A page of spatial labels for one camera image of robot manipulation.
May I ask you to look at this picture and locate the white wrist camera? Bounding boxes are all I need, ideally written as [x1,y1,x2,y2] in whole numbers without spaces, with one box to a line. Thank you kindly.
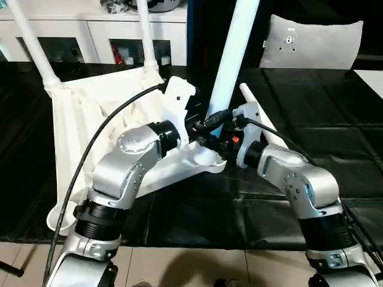
[232,102,261,168]
[162,77,198,147]

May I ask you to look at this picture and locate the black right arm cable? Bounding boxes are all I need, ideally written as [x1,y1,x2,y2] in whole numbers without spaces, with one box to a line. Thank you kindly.
[242,117,383,255]

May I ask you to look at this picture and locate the white flat sheet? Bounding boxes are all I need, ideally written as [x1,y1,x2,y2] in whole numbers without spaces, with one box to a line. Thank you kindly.
[354,69,383,99]

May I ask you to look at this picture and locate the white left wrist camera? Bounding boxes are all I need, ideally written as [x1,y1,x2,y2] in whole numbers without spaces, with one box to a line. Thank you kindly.
[162,77,198,147]

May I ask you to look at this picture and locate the white plastic table top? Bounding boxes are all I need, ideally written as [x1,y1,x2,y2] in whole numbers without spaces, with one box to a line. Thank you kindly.
[47,65,229,235]

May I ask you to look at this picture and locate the white plastic table leg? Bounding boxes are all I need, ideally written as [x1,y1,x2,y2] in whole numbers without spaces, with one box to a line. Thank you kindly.
[200,0,261,167]
[136,0,161,74]
[239,83,287,147]
[6,0,63,90]

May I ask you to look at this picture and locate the grey cushion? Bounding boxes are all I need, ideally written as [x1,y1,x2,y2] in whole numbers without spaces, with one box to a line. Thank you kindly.
[259,14,364,70]

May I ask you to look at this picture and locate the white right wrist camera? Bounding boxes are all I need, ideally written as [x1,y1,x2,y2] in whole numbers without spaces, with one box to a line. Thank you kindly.
[232,102,261,168]

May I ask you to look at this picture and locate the black stand leg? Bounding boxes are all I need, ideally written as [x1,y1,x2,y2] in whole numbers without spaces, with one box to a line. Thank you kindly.
[0,257,25,279]

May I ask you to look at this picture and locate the dark grey bag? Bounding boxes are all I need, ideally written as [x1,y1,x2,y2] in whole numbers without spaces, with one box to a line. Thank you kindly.
[102,0,187,14]

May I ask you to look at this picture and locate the black work mat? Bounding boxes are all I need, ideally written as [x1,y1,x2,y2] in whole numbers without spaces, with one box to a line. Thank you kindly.
[0,60,383,252]

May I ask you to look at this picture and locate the white cabinet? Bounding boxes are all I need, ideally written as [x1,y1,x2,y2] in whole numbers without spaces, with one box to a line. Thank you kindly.
[0,0,189,66]

